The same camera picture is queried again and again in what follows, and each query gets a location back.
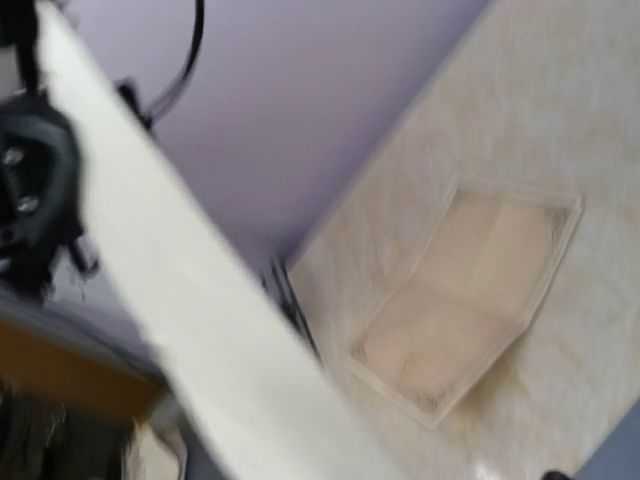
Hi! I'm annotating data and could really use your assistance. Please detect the beige letter with border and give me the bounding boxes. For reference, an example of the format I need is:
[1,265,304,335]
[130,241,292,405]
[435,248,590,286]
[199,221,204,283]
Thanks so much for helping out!
[37,2,402,479]

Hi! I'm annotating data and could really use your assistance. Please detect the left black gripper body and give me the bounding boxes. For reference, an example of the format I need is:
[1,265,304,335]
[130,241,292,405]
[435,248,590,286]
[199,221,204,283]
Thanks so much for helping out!
[1,95,99,300]

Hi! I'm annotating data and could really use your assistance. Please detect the beige letter left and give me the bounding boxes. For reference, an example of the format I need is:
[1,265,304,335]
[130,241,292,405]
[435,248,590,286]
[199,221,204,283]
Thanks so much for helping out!
[348,176,584,429]

